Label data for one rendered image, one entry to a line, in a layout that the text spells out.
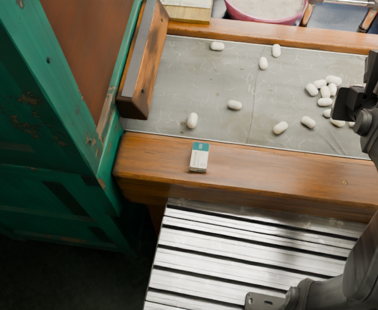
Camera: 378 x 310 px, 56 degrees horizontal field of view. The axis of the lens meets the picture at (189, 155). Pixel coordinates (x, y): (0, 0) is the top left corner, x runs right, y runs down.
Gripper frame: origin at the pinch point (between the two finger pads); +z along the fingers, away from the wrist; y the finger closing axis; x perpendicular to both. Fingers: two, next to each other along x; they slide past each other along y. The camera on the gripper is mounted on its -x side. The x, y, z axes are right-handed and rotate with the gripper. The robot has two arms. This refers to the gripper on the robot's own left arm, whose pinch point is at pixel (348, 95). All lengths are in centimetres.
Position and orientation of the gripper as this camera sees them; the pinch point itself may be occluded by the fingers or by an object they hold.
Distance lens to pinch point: 84.6
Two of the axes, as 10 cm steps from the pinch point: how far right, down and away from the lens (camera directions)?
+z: 1.0, -3.9, 9.1
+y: -9.9, -1.2, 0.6
